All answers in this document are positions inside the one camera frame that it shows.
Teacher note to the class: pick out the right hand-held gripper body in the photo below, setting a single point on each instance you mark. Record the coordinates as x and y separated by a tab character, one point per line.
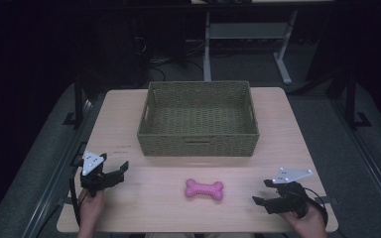
289	198

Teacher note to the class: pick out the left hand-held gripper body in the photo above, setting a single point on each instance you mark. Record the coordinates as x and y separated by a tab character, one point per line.
94	180

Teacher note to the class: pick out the pink bone-shaped toy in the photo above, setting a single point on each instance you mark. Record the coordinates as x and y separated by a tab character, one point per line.
204	189

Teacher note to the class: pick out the green woven basket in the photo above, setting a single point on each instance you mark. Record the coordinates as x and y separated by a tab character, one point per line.
198	132

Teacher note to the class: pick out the person's left hand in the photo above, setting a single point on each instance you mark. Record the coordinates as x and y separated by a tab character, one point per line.
91	206

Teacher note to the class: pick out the person's right hand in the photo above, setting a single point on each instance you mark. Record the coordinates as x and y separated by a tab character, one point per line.
307	224

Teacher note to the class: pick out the grey metal floor rail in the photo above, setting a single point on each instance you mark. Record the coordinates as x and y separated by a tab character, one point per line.
56	172
367	155

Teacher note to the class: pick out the black metal post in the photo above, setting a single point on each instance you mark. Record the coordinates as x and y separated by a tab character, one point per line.
351	102
78	99

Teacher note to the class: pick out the white metal desk frame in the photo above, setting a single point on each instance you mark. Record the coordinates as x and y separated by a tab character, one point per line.
244	31

